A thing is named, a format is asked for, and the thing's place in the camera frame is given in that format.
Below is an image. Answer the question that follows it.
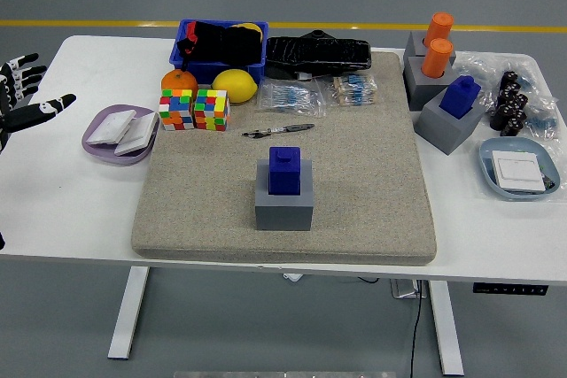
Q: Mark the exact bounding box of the white table leg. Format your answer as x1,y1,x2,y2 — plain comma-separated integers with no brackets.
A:
107,266,151,360
427,280,465,376

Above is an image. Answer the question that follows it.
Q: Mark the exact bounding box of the orange cylinder seal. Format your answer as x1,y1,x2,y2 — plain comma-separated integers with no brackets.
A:
420,37,454,79
423,12,455,45

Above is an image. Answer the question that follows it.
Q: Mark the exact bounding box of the multicolour puzzle cube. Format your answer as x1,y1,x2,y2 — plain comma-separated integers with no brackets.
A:
192,89,231,132
158,89,196,132

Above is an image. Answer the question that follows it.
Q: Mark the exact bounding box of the blue plastic bin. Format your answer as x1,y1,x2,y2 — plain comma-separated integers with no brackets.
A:
168,19,270,86

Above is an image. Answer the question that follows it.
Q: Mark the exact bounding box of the blue square seal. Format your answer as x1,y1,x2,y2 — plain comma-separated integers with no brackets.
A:
438,75,482,120
268,146,303,197

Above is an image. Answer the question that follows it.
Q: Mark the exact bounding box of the clear bag of blue resistors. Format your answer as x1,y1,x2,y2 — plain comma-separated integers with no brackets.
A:
316,72,380,108
256,79,327,119

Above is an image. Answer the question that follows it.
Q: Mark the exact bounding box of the grey seal holder block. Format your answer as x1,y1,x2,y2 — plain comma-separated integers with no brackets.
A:
403,31,457,65
401,55,455,112

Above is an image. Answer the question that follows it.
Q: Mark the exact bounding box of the white switch panel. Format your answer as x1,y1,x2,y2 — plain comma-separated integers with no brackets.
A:
85,110,137,147
113,112,159,158
490,150,546,193

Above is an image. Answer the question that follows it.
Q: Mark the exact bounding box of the orange fruit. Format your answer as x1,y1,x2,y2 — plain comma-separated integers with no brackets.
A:
160,69,199,95

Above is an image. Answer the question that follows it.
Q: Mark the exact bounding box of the black wrapped flat package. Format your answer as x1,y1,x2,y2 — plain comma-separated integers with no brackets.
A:
265,28,372,81

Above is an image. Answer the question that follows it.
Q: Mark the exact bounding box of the blue-grey shallow tray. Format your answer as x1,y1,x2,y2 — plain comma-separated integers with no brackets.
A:
478,136,562,201

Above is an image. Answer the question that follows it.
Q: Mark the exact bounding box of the black hanging power cable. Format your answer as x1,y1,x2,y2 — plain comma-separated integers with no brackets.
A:
409,280,424,378

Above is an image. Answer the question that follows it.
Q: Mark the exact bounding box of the grey square seal holder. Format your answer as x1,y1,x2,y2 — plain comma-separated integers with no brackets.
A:
253,160,315,232
414,85,487,157

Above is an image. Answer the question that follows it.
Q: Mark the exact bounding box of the grey box under table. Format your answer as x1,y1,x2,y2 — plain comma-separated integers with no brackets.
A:
389,279,429,299

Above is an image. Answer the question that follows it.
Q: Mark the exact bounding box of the clear bag of small parts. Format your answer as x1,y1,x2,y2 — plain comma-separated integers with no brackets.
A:
454,50,560,140

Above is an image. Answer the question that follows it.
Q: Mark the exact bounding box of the grey-brown table mat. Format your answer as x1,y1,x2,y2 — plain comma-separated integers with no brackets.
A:
131,50,439,267

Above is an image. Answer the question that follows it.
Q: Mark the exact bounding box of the yellow lemon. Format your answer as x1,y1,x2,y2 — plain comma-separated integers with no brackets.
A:
211,69,259,104

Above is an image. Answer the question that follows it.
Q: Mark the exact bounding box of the black cloth with red patch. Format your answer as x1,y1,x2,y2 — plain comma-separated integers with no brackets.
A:
175,19,265,65

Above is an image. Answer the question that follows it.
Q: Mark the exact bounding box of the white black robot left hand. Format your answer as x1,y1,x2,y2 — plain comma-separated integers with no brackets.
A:
0,52,77,156

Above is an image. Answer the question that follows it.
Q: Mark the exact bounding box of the black table control panel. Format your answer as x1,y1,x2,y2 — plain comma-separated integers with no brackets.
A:
471,282,548,296

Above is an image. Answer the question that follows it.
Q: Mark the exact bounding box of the black silver pen tool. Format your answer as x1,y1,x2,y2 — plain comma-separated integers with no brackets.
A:
241,123,316,138

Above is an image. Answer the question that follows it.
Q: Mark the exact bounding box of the purple shallow tray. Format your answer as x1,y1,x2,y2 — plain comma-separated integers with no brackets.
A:
81,104,159,167

